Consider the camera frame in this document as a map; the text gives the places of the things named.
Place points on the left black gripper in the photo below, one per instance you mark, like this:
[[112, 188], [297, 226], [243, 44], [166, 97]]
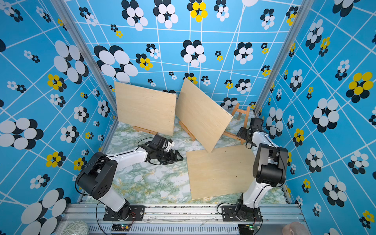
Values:
[[172, 159]]

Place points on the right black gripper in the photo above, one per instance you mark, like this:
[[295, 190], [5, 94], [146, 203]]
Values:
[[245, 131]]

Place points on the wooden easel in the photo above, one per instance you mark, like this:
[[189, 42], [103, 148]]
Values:
[[139, 129], [187, 131], [237, 113]]

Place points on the plywood board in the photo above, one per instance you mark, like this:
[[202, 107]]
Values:
[[146, 108], [202, 116], [225, 170]]

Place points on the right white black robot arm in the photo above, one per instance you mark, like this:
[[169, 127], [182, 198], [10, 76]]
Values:
[[269, 168]]

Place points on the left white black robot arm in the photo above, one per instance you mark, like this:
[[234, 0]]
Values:
[[97, 176]]

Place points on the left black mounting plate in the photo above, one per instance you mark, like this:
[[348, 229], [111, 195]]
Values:
[[138, 213]]

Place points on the black mounting plate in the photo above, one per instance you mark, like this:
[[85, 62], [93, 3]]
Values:
[[138, 213], [229, 213]]

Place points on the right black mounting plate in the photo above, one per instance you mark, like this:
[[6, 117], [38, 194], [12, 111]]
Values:
[[229, 213]]

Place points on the pink round object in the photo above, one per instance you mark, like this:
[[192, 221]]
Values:
[[295, 228]]

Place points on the green patterned round object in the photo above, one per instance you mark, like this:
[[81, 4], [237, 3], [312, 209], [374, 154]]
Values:
[[77, 227]]

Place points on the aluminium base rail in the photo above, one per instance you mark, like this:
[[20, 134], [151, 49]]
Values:
[[183, 219]]

